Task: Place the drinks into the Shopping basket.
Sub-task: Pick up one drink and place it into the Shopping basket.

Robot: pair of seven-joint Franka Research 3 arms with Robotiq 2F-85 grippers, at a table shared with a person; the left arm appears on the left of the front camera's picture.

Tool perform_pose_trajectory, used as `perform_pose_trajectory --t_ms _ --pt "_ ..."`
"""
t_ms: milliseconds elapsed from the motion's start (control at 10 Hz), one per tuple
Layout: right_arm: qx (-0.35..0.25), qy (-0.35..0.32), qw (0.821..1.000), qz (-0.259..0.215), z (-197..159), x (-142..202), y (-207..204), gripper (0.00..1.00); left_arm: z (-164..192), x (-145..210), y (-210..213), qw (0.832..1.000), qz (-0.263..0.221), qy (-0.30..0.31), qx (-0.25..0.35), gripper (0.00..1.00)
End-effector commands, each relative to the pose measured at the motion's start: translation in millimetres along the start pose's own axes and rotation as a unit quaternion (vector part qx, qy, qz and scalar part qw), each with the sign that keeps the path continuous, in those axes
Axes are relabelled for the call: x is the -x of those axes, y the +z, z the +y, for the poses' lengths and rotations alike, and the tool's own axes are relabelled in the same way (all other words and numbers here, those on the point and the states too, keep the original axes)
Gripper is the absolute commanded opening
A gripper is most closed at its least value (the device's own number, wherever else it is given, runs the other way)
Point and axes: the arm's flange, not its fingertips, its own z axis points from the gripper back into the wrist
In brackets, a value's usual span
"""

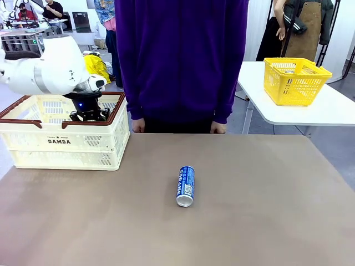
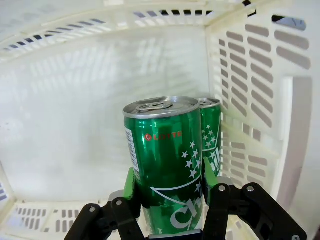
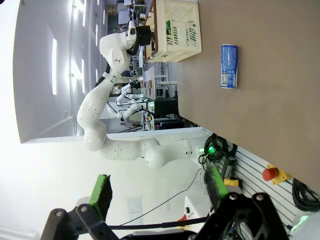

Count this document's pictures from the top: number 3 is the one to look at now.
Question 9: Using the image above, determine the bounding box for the cream basket with brown handles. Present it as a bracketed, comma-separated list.
[143, 0, 203, 63]

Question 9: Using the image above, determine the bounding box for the black cable bundle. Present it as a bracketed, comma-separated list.
[198, 133, 238, 166]

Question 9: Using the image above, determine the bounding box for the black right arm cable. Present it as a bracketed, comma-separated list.
[109, 216, 210, 230]

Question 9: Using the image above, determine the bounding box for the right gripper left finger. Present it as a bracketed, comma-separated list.
[39, 174, 121, 240]

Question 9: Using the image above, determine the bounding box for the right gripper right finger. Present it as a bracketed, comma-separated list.
[197, 164, 290, 240]

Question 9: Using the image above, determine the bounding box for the black cable coil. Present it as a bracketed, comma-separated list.
[291, 177, 320, 213]

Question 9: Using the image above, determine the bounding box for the black computer case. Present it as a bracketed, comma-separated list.
[154, 97, 180, 118]

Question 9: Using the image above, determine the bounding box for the white device box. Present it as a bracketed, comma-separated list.
[184, 195, 212, 220]

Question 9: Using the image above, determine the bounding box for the small yellow device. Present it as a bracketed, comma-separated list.
[223, 176, 243, 188]

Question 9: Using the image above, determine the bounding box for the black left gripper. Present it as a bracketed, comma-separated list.
[135, 25, 154, 48]

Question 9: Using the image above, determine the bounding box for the red emergency stop button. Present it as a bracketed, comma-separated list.
[261, 163, 293, 186]

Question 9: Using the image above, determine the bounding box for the blue and white drink can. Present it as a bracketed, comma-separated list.
[219, 44, 239, 89]

